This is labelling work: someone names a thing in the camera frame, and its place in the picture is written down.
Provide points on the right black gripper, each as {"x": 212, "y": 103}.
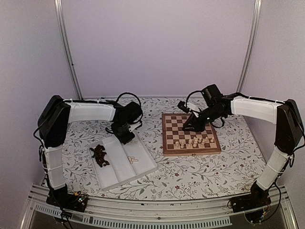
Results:
{"x": 198, "y": 126}

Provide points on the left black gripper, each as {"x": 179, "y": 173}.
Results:
{"x": 124, "y": 140}

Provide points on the wooden chessboard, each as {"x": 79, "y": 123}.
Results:
{"x": 172, "y": 125}

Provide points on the white divided tray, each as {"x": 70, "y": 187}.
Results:
{"x": 121, "y": 171}

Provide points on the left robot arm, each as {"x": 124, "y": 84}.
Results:
{"x": 59, "y": 114}

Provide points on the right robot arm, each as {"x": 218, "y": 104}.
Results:
{"x": 283, "y": 114}

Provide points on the light chess pieces pile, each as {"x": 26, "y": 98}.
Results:
{"x": 131, "y": 151}

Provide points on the dark chess pieces pile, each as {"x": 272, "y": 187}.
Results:
{"x": 99, "y": 154}

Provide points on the floral patterned table mat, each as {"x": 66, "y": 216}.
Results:
{"x": 231, "y": 172}

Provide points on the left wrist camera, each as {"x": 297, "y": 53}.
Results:
{"x": 135, "y": 126}

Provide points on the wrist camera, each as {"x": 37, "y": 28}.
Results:
{"x": 189, "y": 107}
{"x": 135, "y": 126}

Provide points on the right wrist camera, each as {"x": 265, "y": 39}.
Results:
{"x": 189, "y": 107}

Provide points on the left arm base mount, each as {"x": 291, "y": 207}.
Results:
{"x": 63, "y": 199}

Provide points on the right aluminium frame post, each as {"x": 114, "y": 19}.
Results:
{"x": 250, "y": 46}

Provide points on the aluminium frame post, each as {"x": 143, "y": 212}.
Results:
{"x": 66, "y": 46}
{"x": 250, "y": 46}

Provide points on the front aluminium rail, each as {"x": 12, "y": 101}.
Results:
{"x": 109, "y": 213}

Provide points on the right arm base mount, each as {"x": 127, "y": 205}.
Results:
{"x": 250, "y": 202}

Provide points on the left aluminium frame post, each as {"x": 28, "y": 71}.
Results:
{"x": 66, "y": 46}

